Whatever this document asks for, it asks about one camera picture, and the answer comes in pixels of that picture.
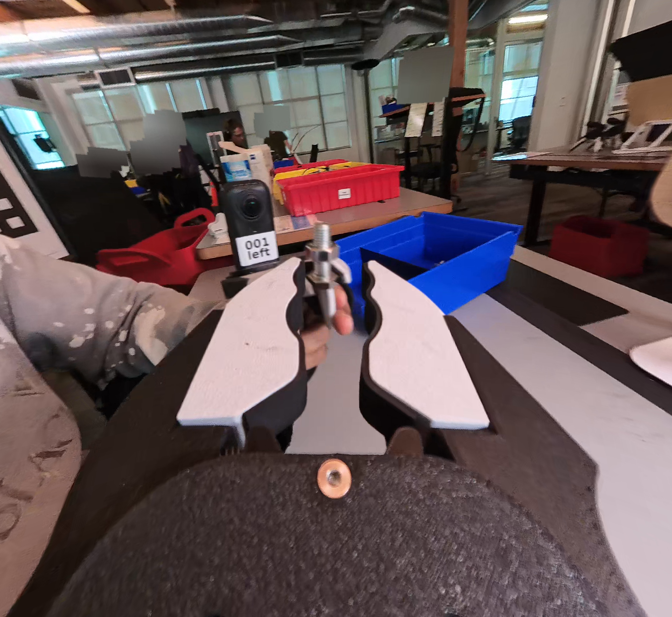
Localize black standing desk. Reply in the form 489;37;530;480
378;86;486;211

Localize silver steel bolt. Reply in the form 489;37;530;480
304;223;341;329

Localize red plastic tote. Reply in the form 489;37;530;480
275;164;406;218
273;157;347;169

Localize red floor box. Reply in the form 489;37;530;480
548;215;651;278

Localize grey table wooden edge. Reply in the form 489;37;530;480
196;187;454;261

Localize black framed marker board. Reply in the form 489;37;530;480
0;124;71;261

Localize blue white wipes canister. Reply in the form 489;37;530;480
220;152;254;184

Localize person's left hand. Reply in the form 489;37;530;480
302;285;356;371

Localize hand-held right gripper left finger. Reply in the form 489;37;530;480
176;257;310;447

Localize person's left forearm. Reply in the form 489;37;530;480
0;236;228;389

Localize instruction sheet stand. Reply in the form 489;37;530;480
629;155;672;388

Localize white cardboard box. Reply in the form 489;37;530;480
248;143;275;195

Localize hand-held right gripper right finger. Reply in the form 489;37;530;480
359;259;491;430

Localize wooden table black legs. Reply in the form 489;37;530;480
492;147;672;247

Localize red basket with handle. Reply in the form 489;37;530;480
96;208;234;289

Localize blue plastic bin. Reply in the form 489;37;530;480
333;211;524;316

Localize yellow plastic tote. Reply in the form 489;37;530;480
272;160;368;182

